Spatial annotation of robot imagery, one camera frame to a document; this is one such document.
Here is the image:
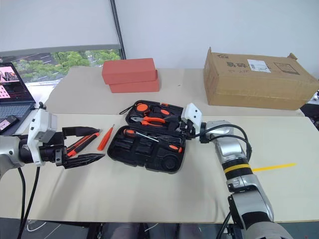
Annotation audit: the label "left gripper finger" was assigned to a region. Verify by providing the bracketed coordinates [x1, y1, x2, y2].
[63, 153, 106, 170]
[61, 126, 101, 138]

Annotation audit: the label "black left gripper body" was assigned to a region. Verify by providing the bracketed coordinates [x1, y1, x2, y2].
[39, 131, 68, 167]

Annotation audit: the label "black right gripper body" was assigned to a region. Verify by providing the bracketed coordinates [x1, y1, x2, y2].
[179, 119, 198, 140]

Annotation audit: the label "orange black utility knife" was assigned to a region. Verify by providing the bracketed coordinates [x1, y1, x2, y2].
[66, 132, 101, 158]

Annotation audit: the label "orange tester pen screwdriver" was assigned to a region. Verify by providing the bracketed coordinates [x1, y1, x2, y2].
[97, 123, 116, 151]

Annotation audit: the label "black plastic tool case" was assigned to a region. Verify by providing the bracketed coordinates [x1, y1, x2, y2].
[106, 100, 188, 175]

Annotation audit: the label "short orange black screwdriver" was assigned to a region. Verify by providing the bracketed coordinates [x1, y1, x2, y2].
[149, 135, 183, 153]

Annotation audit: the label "orange black tape measure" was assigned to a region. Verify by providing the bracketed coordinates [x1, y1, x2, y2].
[119, 103, 150, 116]

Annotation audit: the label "long shaft orange black screwdriver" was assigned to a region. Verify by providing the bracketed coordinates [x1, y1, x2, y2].
[123, 128, 160, 143]

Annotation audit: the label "red rectangular box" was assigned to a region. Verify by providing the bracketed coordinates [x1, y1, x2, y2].
[109, 69, 160, 94]
[101, 57, 158, 85]

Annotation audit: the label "black smartphone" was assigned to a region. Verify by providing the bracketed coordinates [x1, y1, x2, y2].
[0, 115, 20, 132]

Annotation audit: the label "dark open laptop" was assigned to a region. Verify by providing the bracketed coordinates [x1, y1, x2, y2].
[0, 61, 37, 135]

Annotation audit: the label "brown cardboard shipping box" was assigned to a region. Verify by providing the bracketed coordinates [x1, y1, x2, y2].
[202, 46, 319, 111]

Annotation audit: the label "yellow tape strip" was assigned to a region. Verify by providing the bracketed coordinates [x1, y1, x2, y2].
[252, 162, 298, 172]

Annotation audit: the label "white roller blind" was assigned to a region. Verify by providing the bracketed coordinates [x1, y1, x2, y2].
[0, 0, 121, 52]

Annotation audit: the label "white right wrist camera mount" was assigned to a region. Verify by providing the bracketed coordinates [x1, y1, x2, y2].
[180, 102, 203, 136]

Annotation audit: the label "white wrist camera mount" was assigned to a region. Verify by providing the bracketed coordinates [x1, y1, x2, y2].
[180, 102, 203, 136]
[26, 109, 58, 167]

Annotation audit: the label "orange handled pliers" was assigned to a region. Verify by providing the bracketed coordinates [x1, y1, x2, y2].
[130, 115, 167, 128]

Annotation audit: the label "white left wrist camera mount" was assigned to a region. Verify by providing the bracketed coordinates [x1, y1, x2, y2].
[26, 109, 58, 167]

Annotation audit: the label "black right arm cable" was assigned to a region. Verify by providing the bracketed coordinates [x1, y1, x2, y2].
[193, 123, 253, 160]

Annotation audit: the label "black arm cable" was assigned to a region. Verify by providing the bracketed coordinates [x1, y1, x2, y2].
[193, 123, 253, 160]
[16, 166, 41, 239]

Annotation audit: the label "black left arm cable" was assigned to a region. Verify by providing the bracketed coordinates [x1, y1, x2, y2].
[16, 166, 41, 239]

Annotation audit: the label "thin white cable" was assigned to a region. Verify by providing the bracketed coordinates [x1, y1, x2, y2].
[26, 220, 48, 233]

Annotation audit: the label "black window frame post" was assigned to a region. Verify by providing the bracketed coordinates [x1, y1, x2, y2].
[109, 0, 127, 61]

